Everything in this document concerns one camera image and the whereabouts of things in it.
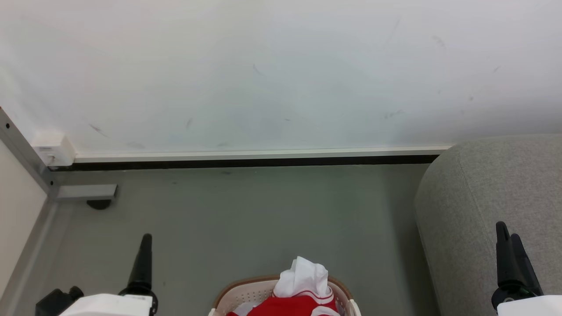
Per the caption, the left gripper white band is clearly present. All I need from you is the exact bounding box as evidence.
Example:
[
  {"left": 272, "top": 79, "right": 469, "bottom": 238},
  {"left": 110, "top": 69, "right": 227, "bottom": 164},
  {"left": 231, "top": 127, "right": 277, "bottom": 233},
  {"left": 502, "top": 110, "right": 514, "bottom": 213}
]
[{"left": 59, "top": 233, "right": 159, "bottom": 316}]

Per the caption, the white wall baseboard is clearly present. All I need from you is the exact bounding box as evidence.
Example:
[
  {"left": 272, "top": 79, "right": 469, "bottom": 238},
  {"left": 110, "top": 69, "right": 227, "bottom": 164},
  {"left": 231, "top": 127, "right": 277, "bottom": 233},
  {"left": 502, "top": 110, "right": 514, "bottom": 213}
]
[{"left": 72, "top": 145, "right": 454, "bottom": 172}]

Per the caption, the red and white jersey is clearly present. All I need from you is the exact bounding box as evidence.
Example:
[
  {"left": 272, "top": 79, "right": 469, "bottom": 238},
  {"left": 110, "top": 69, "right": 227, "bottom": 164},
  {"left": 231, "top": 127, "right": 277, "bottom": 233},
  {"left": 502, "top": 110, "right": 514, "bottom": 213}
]
[{"left": 226, "top": 256, "right": 348, "bottom": 316}]

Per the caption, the beige partition panel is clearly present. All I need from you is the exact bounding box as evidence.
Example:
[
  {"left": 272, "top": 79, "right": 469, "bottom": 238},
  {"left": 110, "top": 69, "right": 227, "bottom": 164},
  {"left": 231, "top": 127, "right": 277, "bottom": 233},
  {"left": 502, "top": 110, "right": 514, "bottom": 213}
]
[{"left": 0, "top": 140, "right": 48, "bottom": 300}]

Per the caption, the grey metal frame foot bracket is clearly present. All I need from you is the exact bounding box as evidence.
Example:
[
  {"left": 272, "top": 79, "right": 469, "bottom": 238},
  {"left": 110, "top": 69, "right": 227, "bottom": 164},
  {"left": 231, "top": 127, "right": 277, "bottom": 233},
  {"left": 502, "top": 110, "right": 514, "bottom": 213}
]
[{"left": 57, "top": 184, "right": 119, "bottom": 202}]

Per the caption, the grey fabric sofa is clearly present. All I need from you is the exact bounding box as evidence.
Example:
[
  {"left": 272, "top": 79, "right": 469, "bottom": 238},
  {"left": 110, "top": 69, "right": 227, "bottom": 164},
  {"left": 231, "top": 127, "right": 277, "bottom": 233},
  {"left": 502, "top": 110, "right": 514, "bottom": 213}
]
[{"left": 414, "top": 134, "right": 562, "bottom": 316}]

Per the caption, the white perforated laundry basket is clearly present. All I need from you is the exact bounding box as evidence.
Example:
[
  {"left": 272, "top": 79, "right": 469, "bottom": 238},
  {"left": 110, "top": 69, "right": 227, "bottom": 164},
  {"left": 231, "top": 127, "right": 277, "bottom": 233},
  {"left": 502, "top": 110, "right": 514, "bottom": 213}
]
[{"left": 208, "top": 274, "right": 363, "bottom": 316}]

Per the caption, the white wall junction box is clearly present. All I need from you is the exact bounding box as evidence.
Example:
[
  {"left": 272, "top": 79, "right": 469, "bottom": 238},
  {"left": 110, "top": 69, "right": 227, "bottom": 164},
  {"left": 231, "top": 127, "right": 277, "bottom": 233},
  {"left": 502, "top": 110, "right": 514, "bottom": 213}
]
[{"left": 32, "top": 131, "right": 76, "bottom": 168}]

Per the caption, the grey metal partition frame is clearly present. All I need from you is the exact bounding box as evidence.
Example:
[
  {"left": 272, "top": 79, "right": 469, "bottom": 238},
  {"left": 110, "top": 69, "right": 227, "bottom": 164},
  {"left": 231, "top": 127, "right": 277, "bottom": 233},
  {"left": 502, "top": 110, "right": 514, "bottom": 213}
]
[{"left": 0, "top": 107, "right": 61, "bottom": 316}]

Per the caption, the pale grey cloth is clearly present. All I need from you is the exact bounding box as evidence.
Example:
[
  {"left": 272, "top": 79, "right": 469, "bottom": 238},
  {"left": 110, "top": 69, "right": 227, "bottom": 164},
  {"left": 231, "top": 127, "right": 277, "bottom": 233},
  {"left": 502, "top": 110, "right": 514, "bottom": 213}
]
[{"left": 232, "top": 302, "right": 260, "bottom": 316}]

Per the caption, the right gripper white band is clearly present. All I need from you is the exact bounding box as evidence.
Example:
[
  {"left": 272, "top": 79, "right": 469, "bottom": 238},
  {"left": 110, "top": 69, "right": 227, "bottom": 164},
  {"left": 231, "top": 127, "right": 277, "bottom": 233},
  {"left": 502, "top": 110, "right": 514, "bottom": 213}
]
[{"left": 491, "top": 221, "right": 562, "bottom": 316}]

